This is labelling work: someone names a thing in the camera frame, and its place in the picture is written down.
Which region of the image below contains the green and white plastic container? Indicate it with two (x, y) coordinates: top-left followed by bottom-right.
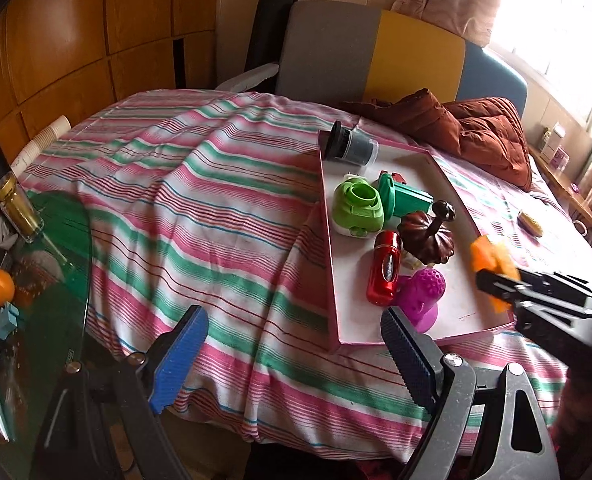
(332, 174), (385, 237)

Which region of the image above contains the window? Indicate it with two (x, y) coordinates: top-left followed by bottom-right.
(486, 0), (592, 131)

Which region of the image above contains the small blue box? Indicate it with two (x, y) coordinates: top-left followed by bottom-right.
(0, 302), (20, 341)

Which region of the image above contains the dark brown pumpkin-shaped lid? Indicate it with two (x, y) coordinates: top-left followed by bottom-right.
(397, 200), (457, 266)

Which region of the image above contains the striped pink green blanket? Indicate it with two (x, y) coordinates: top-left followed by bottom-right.
(13, 89), (592, 463)

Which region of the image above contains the wooden desk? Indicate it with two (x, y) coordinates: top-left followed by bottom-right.
(526, 142), (592, 261)

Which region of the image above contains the orange plastic block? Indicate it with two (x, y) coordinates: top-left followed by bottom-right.
(470, 236), (521, 313)

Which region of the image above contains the red metal flashlight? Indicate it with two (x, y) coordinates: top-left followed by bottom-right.
(366, 230), (403, 307)

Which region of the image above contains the yellow corn toy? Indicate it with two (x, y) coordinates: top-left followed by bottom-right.
(517, 210), (545, 237)

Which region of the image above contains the white box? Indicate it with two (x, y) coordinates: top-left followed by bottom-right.
(541, 122), (567, 158)

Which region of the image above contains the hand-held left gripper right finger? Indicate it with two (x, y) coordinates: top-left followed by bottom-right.
(380, 305), (562, 480)

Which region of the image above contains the black lidded jar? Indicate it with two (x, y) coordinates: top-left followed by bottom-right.
(324, 120), (379, 167)

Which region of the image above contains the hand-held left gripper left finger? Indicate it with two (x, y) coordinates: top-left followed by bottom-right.
(28, 304), (210, 480)

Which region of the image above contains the brown quilted jacket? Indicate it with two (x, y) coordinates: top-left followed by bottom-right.
(341, 88), (534, 192)

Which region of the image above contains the black rolled mat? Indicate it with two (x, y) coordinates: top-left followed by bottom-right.
(245, 0), (301, 93)

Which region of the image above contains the purple plastic toy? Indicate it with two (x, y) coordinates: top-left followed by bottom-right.
(391, 267), (448, 333)

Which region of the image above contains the green plastic toy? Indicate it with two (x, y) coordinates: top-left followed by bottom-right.
(377, 171), (434, 221)

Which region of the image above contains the wooden panelled wardrobe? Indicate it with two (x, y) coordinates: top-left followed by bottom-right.
(0, 0), (221, 201)

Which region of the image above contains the grey yellow blue padded headboard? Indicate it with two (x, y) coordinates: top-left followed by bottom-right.
(216, 0), (529, 126)

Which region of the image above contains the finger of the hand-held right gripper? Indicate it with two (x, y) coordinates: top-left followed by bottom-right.
(476, 267), (592, 352)

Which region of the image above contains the glass jar with yellow contents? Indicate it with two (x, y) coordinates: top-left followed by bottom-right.
(0, 172), (44, 243)

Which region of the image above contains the green glass table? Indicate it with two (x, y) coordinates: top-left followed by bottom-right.
(0, 192), (92, 480)

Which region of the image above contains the stack of paper cups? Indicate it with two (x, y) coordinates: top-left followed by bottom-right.
(13, 115), (72, 173)

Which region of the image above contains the white tray with pink rim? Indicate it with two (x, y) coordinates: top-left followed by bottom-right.
(317, 130), (517, 353)

